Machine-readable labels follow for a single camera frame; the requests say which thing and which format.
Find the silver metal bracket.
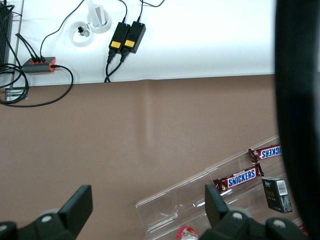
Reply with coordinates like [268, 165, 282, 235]
[4, 86, 29, 101]

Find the Snickers chocolate bar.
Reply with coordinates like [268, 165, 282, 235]
[247, 144, 283, 161]
[212, 163, 265, 196]

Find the black finned device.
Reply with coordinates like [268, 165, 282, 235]
[0, 0, 15, 66]

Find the red white lidded cup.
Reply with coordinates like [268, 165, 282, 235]
[176, 225, 200, 240]

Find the silver aluminium rail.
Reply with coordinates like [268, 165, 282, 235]
[11, 0, 25, 89]

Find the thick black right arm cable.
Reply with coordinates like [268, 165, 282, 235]
[273, 0, 320, 238]

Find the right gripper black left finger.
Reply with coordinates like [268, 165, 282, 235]
[14, 184, 94, 240]

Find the thick black adapter cable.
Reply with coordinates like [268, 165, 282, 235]
[103, 48, 116, 83]
[106, 49, 130, 83]

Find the brown tablecloth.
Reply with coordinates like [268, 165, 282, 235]
[0, 74, 320, 240]

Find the white round ring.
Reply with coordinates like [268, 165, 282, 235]
[67, 20, 95, 48]
[86, 9, 112, 34]

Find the thin black power cable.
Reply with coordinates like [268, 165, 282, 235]
[136, 0, 166, 23]
[119, 0, 129, 24]

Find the small black carton box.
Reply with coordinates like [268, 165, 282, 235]
[261, 176, 294, 214]

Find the black USB cable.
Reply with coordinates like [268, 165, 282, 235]
[21, 36, 41, 63]
[15, 33, 36, 63]
[39, 0, 86, 61]
[0, 64, 75, 108]

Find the grey orange USB hub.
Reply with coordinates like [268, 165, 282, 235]
[21, 56, 57, 75]

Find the black power adapter yellow label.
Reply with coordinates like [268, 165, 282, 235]
[108, 21, 131, 51]
[122, 21, 147, 55]

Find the white folded card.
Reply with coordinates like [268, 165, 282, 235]
[87, 0, 107, 28]

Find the clear acrylic stepped shelf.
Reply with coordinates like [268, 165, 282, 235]
[206, 134, 302, 240]
[135, 169, 226, 240]

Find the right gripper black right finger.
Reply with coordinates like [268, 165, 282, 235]
[197, 183, 270, 240]

